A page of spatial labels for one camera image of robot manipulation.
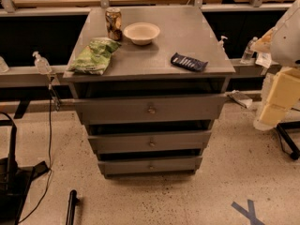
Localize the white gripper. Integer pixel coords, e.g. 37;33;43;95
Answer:
253;68;300;131

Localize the grey bottom drawer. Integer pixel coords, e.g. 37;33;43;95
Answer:
98;156;203;176

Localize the grey drawer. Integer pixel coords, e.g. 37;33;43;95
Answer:
98;156;203;176
74;94;227;125
88;130;211;154

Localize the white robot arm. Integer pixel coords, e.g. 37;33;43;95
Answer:
252;0;300;131

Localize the grey top drawer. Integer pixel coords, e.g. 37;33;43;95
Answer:
74;94;227;125

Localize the grey middle drawer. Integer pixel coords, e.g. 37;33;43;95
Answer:
88;130;211;154

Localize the grey drawer cabinet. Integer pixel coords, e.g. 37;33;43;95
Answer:
62;5;236;180

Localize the black stand leg right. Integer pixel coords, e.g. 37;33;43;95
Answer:
277;121;300;160

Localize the white paper packet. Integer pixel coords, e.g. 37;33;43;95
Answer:
255;52;272;68

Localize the clear water bottle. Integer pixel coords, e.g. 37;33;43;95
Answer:
240;37;258;64

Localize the small pump bottle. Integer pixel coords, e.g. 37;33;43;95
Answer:
218;36;228;51

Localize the dark blue snack bar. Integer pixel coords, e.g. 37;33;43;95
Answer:
171;52;208;72

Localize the blue tape cross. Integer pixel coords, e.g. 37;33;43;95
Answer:
232;200;265;225

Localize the white paper bowl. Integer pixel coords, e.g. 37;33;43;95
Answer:
123;22;160;46

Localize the brown drink can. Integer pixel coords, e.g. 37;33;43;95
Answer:
105;7;123;40

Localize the green chip bag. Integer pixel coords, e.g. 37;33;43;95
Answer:
67;37;121;75

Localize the black bar on floor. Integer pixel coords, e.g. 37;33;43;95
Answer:
66;189;79;225

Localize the left hand sanitizer bottle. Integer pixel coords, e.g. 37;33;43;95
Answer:
33;52;52;75

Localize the black stand base left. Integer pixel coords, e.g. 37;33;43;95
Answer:
0;112;50;225

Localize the clear bottle far left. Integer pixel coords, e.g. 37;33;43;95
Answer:
0;56;9;73

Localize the black hanging cable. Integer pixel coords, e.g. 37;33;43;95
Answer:
18;75;62;224

